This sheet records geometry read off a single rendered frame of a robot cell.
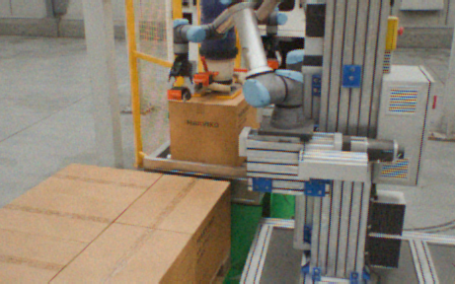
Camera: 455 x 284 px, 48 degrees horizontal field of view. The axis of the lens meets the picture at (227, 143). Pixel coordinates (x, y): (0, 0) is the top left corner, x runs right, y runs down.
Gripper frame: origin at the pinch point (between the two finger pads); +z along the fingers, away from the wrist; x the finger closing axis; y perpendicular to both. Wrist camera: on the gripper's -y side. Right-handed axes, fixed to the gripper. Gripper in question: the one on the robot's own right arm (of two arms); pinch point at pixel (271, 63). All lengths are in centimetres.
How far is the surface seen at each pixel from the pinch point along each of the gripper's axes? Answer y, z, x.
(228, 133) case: 58, 29, -11
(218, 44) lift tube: 39.9, -16.9, -22.4
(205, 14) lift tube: 39, -33, -30
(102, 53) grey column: -5, 0, -124
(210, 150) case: 58, 41, -22
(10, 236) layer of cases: 154, 54, -82
